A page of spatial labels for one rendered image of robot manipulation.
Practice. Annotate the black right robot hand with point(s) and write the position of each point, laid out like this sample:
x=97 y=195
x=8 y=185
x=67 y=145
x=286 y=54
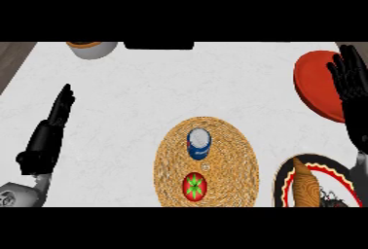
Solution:
x=354 y=97

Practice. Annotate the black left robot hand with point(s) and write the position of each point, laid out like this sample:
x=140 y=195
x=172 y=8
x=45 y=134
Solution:
x=45 y=142

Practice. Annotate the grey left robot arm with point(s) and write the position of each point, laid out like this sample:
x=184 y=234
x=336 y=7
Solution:
x=24 y=193

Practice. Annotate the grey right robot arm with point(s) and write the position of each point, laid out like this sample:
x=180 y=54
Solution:
x=360 y=176

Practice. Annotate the red bowl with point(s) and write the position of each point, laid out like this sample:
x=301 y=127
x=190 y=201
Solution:
x=317 y=84

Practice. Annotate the red tomato with green stem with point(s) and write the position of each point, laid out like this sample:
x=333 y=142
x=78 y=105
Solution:
x=194 y=186

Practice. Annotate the round woven wicker placemat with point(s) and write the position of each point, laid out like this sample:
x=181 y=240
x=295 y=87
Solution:
x=206 y=162

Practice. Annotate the black red patterned plate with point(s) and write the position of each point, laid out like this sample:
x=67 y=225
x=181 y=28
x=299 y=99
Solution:
x=330 y=181

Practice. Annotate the brown wooden croissant-shaped item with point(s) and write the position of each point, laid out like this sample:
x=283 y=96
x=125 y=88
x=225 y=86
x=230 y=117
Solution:
x=305 y=186

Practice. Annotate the white pot with brown rim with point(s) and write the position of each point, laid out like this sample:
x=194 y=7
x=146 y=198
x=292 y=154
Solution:
x=92 y=49

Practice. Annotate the blue and white can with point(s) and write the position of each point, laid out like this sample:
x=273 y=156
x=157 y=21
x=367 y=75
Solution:
x=199 y=143

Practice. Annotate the black appliance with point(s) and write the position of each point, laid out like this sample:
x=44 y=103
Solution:
x=159 y=45

